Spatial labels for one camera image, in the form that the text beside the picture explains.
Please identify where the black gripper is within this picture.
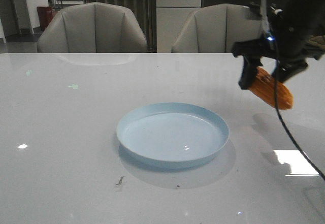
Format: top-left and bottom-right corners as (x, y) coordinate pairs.
(232, 3), (309, 89)

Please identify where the orange corn cob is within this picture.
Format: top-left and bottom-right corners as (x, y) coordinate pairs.
(249, 67), (294, 110)

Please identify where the light blue round plate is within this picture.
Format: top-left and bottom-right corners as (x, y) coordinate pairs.
(116, 103), (230, 169)

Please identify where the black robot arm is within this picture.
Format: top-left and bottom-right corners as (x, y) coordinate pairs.
(232, 0), (324, 89)

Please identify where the beige cushion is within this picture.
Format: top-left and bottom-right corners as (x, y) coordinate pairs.
(305, 35), (324, 60)

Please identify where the right grey upholstered chair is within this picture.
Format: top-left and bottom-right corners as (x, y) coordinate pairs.
(171, 4), (262, 53)

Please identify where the grey upholstered chair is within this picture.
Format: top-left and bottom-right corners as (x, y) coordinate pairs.
(37, 2), (147, 53)
(171, 4), (262, 53)

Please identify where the white cabinet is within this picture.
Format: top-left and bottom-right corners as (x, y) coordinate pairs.
(156, 0), (201, 53)

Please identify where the left grey upholstered chair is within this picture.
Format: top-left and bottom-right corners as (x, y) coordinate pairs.
(37, 2), (147, 53)

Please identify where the red bin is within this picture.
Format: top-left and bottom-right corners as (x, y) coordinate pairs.
(37, 6), (54, 31)

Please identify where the black cable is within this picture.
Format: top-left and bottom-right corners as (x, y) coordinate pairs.
(263, 4), (325, 180)

